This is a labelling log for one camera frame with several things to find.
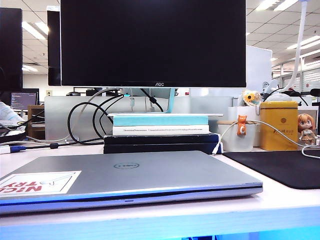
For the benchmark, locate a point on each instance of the orange-haired anime figurine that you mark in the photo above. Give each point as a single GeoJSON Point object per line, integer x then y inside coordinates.
{"type": "Point", "coordinates": [305, 123]}

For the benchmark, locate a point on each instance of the black flat box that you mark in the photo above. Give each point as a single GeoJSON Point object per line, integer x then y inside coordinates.
{"type": "Point", "coordinates": [160, 139]}
{"type": "Point", "coordinates": [160, 148]}

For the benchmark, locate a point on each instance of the black computer mouse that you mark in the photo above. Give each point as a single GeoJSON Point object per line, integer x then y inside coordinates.
{"type": "Point", "coordinates": [73, 94]}

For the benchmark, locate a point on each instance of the orange cat figure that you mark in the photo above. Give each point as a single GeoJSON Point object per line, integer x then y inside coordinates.
{"type": "Point", "coordinates": [242, 128]}

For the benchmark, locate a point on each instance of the white ceramic cup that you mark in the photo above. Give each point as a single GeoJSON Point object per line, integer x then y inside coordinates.
{"type": "Point", "coordinates": [235, 142]}

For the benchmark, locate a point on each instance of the white gooseneck lamp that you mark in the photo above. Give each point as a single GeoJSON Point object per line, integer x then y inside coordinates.
{"type": "Point", "coordinates": [300, 37]}

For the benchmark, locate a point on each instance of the wooden cup lid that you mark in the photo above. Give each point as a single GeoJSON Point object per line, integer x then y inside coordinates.
{"type": "Point", "coordinates": [225, 122]}

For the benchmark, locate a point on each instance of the black monitor with teal stand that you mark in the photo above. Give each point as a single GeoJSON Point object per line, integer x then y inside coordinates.
{"type": "Point", "coordinates": [150, 42]}

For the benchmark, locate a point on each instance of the white book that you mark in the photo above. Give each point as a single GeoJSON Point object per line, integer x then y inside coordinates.
{"type": "Point", "coordinates": [160, 130]}

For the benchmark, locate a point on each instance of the large black monitor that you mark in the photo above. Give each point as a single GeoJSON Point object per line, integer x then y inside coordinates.
{"type": "Point", "coordinates": [10, 50]}

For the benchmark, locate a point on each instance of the black mouse mat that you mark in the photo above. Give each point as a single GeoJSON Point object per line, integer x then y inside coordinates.
{"type": "Point", "coordinates": [275, 167]}

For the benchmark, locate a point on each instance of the sunflower decoration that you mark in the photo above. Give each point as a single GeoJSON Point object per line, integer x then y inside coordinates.
{"type": "Point", "coordinates": [250, 96]}

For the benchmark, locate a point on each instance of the gray laptop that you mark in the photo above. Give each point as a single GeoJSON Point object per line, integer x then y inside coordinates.
{"type": "Point", "coordinates": [150, 175]}

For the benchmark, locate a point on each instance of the teal book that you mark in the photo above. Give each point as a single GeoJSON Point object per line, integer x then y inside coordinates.
{"type": "Point", "coordinates": [160, 121]}

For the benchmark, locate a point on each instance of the yellow tea tin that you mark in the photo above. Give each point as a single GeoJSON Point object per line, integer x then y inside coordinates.
{"type": "Point", "coordinates": [275, 135]}

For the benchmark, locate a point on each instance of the distant lit laptop screen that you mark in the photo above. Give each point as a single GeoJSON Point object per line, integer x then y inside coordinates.
{"type": "Point", "coordinates": [25, 100]}

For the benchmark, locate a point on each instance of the black monitor with white edge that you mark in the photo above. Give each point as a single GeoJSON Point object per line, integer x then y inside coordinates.
{"type": "Point", "coordinates": [53, 50]}

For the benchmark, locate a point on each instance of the white red laptop sticker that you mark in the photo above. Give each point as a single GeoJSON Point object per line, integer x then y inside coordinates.
{"type": "Point", "coordinates": [62, 180]}

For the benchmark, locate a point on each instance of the white partition board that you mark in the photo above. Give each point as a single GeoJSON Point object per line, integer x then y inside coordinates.
{"type": "Point", "coordinates": [258, 67]}

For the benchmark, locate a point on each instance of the white desk organizer box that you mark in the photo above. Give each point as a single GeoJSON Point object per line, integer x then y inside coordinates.
{"type": "Point", "coordinates": [233, 112]}

